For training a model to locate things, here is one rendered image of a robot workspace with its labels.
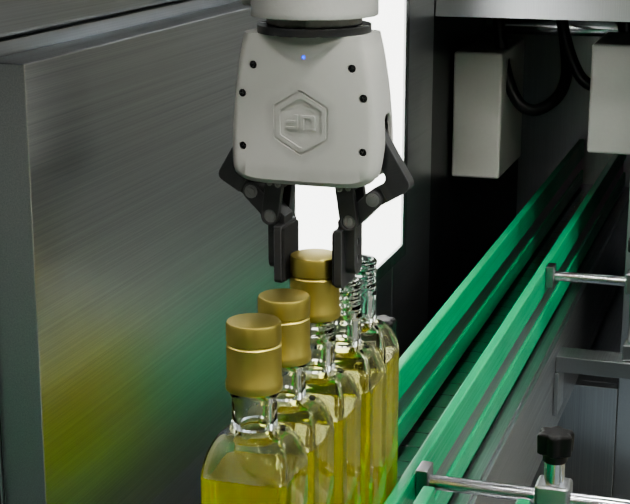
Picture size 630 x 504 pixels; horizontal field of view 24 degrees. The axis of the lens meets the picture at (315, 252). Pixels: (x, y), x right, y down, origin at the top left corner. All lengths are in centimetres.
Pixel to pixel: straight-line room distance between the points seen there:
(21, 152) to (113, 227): 13
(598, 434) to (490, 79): 51
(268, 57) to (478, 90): 115
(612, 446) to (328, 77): 120
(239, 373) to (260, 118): 17
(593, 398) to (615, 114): 39
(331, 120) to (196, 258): 22
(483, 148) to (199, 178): 102
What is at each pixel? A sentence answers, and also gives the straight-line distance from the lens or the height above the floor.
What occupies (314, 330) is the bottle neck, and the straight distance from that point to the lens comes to 99.
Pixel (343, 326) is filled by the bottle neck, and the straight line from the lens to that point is 105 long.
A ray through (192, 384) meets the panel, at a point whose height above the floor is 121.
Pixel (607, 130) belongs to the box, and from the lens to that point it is 204.
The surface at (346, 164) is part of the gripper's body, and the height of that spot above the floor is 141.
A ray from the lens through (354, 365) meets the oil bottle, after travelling 104.
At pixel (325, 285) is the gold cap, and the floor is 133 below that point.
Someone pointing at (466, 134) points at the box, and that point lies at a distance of 209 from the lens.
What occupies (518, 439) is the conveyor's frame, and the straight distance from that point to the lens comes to 156.
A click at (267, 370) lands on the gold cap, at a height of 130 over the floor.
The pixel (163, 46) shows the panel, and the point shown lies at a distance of 104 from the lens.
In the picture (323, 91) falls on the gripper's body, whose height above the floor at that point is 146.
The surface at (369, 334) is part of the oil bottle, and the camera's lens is 110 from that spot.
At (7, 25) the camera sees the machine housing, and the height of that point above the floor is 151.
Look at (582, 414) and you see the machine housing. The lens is 204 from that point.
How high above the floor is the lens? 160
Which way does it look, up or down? 15 degrees down
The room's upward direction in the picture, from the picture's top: straight up
